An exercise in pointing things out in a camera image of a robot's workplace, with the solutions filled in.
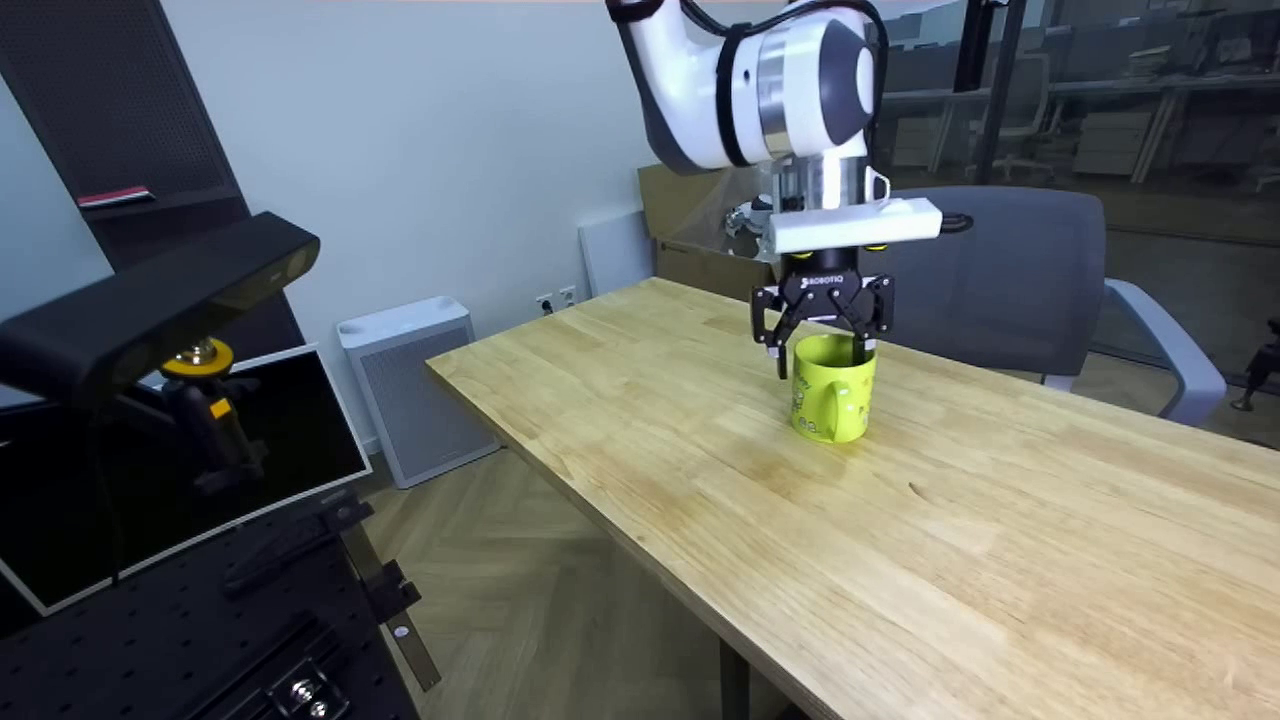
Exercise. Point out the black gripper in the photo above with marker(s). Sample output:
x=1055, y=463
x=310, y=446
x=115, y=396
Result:
x=823, y=274

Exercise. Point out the green cartoon print mug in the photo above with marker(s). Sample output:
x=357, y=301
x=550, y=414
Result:
x=835, y=403

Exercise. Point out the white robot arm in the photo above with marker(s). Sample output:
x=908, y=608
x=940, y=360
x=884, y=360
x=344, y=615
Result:
x=747, y=81

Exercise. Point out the clear plastic bag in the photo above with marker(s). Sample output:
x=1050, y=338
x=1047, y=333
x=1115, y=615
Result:
x=747, y=231

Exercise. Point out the cardboard box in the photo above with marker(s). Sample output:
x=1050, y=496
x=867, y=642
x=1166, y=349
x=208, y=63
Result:
x=680, y=224

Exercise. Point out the grey office chair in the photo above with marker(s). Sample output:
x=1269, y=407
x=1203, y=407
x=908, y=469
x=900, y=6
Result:
x=1015, y=281

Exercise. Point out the white flat panel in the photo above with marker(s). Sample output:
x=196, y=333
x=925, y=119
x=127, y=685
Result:
x=613, y=252

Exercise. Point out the black table leg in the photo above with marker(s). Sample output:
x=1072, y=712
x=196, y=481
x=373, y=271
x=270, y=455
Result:
x=735, y=683

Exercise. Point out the white air purifier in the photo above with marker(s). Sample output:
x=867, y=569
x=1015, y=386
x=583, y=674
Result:
x=412, y=392

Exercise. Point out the black perforated breadboard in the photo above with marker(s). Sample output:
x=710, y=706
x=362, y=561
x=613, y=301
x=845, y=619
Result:
x=145, y=642

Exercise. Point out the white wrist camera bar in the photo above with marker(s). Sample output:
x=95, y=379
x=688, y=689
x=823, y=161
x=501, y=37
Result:
x=855, y=224

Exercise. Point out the white wall socket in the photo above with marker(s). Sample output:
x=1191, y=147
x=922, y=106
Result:
x=559, y=298

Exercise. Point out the black screen with white frame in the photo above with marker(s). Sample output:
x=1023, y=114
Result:
x=301, y=425

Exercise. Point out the yellow black clamp mount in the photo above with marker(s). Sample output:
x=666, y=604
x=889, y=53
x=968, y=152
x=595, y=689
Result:
x=213, y=403

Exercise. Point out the black stereo camera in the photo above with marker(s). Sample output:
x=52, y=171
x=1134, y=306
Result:
x=145, y=301

